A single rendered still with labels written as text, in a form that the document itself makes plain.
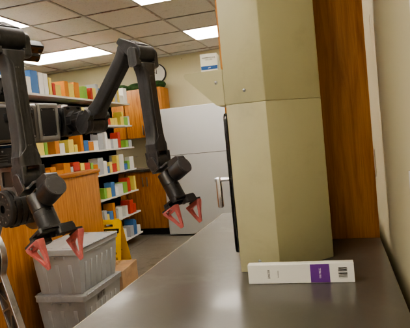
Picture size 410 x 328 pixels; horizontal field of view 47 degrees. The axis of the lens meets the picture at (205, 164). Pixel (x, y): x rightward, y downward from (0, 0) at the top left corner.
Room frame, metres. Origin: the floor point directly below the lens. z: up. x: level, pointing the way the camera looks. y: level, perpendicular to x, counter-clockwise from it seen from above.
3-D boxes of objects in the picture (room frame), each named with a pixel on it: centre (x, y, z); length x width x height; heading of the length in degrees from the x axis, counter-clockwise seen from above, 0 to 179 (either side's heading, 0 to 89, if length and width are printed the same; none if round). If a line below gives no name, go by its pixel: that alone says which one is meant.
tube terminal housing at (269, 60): (1.42, -0.24, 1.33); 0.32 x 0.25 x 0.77; 164
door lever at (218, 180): (1.36, -0.05, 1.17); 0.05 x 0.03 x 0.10; 74
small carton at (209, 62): (1.40, -0.04, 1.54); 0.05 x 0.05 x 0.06; 82
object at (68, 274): (3.51, 1.03, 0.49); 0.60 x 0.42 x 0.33; 164
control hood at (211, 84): (1.47, -0.06, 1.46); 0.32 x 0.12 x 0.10; 164
